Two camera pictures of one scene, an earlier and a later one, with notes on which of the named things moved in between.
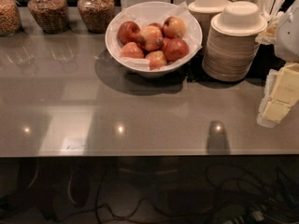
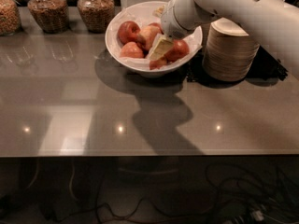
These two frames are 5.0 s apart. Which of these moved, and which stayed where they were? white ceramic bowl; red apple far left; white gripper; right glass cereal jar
Moved: white gripper
Stayed: white ceramic bowl; right glass cereal jar; red apple far left
